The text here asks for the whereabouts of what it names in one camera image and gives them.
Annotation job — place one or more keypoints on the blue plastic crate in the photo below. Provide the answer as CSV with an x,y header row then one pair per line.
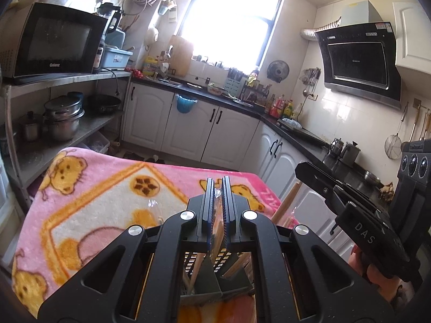
x,y
116,59

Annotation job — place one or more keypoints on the wall hook plate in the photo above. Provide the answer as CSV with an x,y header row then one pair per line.
x,y
417,102

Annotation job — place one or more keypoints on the white upper cabinet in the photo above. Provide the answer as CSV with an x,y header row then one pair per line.
x,y
414,33

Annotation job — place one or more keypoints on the person's right hand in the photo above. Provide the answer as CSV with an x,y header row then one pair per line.
x,y
377,282

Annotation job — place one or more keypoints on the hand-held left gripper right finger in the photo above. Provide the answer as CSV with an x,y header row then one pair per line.
x,y
226,218

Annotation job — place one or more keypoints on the hanging metal kitchen utensils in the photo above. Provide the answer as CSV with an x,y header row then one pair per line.
x,y
311,75

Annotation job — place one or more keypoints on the yellow packet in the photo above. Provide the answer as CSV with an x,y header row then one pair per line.
x,y
150,66

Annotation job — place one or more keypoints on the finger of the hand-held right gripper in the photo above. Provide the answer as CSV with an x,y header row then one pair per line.
x,y
316,183
343,186

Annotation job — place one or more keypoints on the kitchen window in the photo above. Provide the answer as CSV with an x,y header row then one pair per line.
x,y
229,23

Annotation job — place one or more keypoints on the black kitchen countertop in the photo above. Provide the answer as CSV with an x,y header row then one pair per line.
x,y
350,175

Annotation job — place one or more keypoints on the black range hood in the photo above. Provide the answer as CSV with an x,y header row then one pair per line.
x,y
357,64

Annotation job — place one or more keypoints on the small round wall fan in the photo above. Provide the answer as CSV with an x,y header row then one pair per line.
x,y
278,71

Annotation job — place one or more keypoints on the silver vent duct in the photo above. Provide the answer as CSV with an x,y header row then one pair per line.
x,y
316,30

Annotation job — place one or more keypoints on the light green knife block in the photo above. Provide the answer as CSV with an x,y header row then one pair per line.
x,y
234,85

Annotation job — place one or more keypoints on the black cooktop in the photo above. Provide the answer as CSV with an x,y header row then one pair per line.
x,y
299,131

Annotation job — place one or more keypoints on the blue hanging bin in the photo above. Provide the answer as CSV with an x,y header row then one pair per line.
x,y
185,106

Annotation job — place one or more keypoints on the black wok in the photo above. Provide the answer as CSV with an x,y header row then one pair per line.
x,y
104,102

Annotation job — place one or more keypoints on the stacked steel pots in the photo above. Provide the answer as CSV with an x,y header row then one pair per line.
x,y
64,121

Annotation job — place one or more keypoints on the steel shelf rack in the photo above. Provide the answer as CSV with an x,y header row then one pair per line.
x,y
67,75

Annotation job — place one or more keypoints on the grey metal kettle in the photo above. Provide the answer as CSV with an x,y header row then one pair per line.
x,y
350,153

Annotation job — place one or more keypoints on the small steel pot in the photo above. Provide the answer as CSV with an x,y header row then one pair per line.
x,y
32,128

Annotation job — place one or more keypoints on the wall power outlet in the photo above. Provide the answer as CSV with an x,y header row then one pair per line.
x,y
313,97

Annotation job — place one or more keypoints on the white round hanging dish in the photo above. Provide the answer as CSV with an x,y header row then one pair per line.
x,y
152,36

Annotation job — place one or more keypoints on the patterned ceramic bowl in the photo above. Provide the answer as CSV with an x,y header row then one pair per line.
x,y
215,91

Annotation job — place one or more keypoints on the row of condiment bottles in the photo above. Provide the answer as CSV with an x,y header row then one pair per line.
x,y
279,109

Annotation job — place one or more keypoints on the blue-grey plastic container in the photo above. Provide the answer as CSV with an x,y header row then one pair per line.
x,y
118,38

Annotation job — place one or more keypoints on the black microwave oven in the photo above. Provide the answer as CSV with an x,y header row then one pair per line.
x,y
57,40

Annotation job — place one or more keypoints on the white base cabinets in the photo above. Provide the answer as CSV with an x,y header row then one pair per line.
x,y
232,134

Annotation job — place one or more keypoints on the pink printed bear blanket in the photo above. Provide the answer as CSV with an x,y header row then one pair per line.
x,y
101,208

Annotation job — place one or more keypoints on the single plastic-wrapped chopstick pair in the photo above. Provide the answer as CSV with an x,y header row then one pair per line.
x,y
286,202
219,228

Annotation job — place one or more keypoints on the beige cutting board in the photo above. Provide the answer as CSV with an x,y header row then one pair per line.
x,y
180,57

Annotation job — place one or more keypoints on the clear plastic storage box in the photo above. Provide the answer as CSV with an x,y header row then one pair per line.
x,y
97,143

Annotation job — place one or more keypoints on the garlic bulbs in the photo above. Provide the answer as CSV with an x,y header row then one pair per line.
x,y
387,191

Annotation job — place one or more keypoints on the red dried chillies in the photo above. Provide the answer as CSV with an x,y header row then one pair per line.
x,y
136,74

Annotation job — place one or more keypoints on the steel bowl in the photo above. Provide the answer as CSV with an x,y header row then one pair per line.
x,y
371,177

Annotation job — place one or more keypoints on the glass french press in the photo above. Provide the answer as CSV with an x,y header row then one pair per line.
x,y
336,148

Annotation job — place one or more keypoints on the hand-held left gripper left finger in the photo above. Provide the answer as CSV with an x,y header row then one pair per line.
x,y
209,218

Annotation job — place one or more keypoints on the grey-green plastic chopstick holder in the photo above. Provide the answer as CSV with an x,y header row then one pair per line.
x,y
202,282

